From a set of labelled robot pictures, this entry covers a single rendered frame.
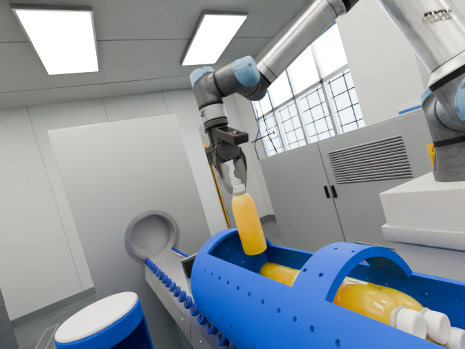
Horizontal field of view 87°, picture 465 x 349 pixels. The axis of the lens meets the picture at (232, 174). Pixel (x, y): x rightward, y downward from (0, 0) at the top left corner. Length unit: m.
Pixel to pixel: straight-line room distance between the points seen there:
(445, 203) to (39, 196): 5.08
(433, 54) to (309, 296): 0.51
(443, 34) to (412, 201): 0.35
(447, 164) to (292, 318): 0.53
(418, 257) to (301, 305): 0.45
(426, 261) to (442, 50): 0.47
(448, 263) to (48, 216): 5.02
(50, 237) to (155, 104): 3.02
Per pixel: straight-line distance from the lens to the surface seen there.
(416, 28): 0.67
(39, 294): 5.34
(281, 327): 0.44
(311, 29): 0.82
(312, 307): 0.40
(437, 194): 0.70
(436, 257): 0.77
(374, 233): 2.43
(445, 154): 0.78
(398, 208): 0.75
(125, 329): 1.07
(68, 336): 1.10
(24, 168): 5.26
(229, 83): 0.70
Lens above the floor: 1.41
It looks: 1 degrees down
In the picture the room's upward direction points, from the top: 16 degrees counter-clockwise
